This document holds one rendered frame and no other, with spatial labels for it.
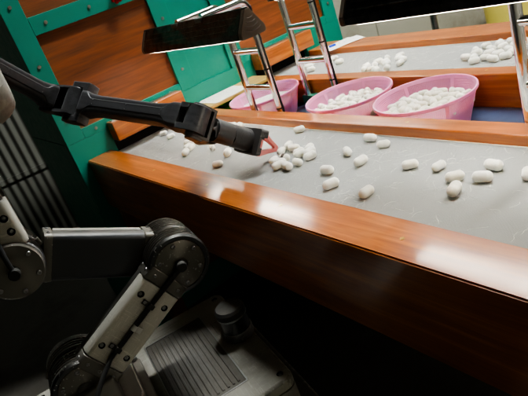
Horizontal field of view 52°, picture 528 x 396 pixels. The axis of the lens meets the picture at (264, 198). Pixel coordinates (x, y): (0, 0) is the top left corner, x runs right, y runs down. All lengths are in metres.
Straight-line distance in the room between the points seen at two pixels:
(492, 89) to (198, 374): 1.01
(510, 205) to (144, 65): 1.52
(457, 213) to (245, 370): 0.54
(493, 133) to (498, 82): 0.38
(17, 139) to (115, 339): 2.75
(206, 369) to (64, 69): 1.21
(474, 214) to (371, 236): 0.17
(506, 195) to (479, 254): 0.21
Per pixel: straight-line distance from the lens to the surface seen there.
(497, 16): 4.67
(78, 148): 2.05
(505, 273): 0.77
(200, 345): 1.31
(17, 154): 3.79
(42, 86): 1.54
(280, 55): 2.38
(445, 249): 0.83
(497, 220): 0.93
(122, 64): 2.11
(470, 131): 1.20
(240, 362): 1.22
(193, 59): 2.23
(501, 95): 1.54
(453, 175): 1.05
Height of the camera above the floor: 1.22
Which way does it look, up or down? 23 degrees down
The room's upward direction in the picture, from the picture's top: 20 degrees counter-clockwise
